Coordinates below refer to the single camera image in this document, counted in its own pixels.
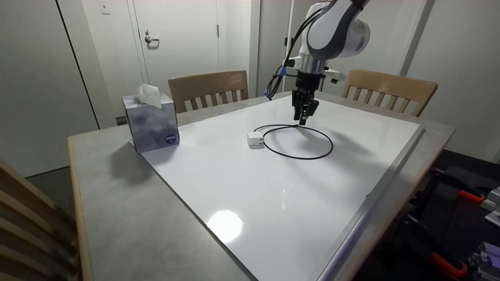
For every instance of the white charger adapter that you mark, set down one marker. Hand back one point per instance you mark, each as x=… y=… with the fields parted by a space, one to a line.
x=255 y=139

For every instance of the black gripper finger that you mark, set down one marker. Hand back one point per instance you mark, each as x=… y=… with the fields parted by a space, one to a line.
x=300 y=106
x=313 y=105

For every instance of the black door latch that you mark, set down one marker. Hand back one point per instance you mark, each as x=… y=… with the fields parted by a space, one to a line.
x=290 y=41

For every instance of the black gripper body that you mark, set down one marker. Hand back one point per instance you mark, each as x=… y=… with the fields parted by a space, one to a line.
x=307 y=83

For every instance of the aluminium profile rail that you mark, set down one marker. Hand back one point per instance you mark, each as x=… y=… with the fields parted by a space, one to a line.
x=486 y=259

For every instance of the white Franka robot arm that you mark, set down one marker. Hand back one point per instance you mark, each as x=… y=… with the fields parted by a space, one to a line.
x=333 y=31

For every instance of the small white wall switch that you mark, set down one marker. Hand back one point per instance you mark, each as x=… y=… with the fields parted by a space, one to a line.
x=105 y=6

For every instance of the light wooden slat-back chair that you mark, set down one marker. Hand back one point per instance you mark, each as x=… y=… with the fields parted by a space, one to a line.
x=208 y=83
x=32 y=234
x=396 y=83

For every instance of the large white board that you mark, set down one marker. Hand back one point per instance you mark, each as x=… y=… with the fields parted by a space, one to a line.
x=260 y=208

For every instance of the silver metal bracket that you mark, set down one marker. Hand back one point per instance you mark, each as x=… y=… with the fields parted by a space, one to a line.
x=494 y=200

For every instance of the white door with lever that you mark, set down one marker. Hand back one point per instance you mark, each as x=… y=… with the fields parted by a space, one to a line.
x=182 y=36

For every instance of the purple tissue box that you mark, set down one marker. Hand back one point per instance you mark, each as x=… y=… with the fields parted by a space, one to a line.
x=150 y=125

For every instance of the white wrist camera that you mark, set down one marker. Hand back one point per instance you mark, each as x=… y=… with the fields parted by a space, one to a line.
x=335 y=75

